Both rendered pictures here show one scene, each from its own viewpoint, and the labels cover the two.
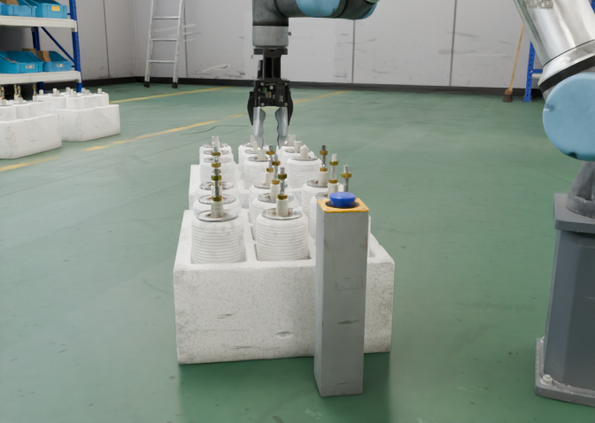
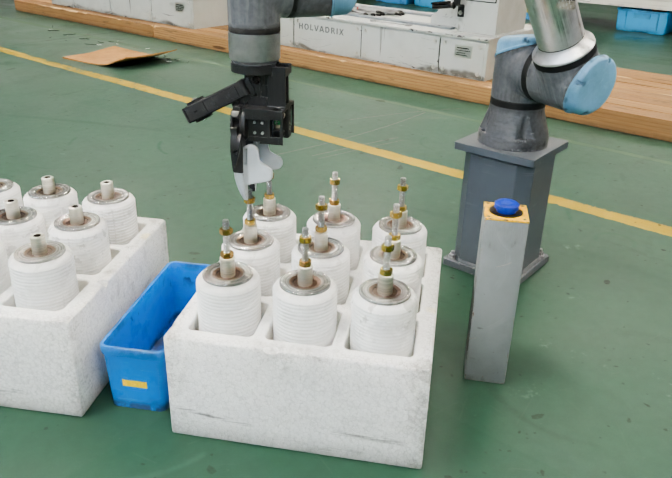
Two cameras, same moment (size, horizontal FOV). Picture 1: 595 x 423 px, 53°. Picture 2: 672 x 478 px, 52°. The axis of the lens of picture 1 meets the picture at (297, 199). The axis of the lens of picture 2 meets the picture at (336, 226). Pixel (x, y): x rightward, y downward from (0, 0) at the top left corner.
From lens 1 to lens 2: 1.33 m
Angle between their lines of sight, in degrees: 69
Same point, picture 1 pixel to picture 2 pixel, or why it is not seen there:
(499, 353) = (451, 281)
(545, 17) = (571, 15)
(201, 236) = (408, 320)
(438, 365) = (462, 312)
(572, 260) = (527, 185)
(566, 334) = not seen: hidden behind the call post
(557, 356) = not seen: hidden behind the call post
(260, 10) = (270, 12)
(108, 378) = not seen: outside the picture
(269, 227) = (415, 273)
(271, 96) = (277, 127)
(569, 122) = (590, 91)
